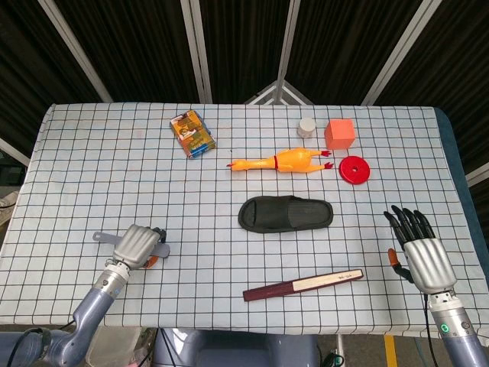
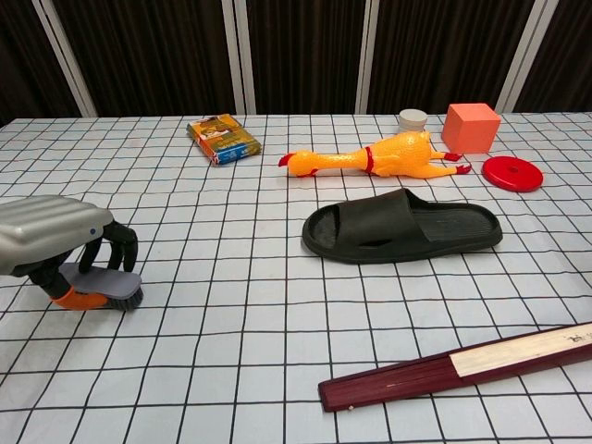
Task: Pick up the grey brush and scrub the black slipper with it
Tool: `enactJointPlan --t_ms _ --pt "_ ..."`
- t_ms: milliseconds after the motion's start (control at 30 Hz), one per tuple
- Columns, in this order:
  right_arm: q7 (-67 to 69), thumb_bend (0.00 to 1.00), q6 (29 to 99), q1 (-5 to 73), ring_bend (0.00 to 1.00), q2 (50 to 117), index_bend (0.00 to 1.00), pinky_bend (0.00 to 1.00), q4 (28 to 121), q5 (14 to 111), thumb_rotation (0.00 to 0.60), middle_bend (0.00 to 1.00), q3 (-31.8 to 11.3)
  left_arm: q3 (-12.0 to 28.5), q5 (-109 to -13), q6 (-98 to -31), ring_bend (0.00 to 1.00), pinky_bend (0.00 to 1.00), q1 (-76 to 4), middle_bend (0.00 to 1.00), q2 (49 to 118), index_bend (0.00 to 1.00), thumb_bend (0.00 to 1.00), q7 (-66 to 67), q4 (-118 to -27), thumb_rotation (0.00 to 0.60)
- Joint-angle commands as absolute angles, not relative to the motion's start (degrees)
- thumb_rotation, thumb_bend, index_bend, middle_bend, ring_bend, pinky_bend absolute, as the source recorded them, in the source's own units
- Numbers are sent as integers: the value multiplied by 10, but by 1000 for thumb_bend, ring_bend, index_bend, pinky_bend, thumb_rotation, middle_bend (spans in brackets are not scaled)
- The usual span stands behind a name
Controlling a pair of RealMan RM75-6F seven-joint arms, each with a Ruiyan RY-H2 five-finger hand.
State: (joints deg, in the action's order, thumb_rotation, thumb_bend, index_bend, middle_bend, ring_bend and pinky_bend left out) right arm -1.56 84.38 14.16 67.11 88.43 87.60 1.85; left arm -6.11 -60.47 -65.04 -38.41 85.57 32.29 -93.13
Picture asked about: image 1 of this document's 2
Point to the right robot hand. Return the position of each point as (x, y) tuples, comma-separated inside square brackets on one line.
[(429, 264)]

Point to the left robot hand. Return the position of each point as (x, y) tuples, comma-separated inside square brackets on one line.
[(135, 244)]

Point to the grey shoehorn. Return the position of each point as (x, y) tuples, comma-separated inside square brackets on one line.
[(163, 251)]

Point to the black slipper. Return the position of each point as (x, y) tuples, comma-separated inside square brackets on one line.
[(286, 214)]

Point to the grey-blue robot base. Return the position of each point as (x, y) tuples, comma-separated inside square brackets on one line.
[(237, 349)]

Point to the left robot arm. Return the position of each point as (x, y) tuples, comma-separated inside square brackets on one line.
[(95, 306)]

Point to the white checkered tablecloth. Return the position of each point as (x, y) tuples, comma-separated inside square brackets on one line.
[(95, 172)]

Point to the clear plastic container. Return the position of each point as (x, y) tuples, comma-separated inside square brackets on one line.
[(114, 348)]

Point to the red disc with hole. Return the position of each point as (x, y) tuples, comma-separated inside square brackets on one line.
[(354, 170)]

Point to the white table leg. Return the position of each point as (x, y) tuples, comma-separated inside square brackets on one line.
[(339, 344)]

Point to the orange snack packet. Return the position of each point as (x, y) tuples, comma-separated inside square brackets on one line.
[(193, 134)]

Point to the maroon closed folding fan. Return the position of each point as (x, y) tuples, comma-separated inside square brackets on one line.
[(302, 285)]

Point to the orange cube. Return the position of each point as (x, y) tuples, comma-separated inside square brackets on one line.
[(340, 134)]

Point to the yellow rubber chicken toy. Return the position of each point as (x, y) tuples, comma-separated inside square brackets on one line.
[(290, 160)]

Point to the small white cylindrical jar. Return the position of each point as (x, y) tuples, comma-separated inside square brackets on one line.
[(306, 128)]

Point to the white triangular frame brace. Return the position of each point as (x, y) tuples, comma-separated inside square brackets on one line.
[(267, 95)]

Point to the white metal frame beam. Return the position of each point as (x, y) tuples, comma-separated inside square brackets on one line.
[(286, 42), (76, 53), (196, 49), (401, 49)]

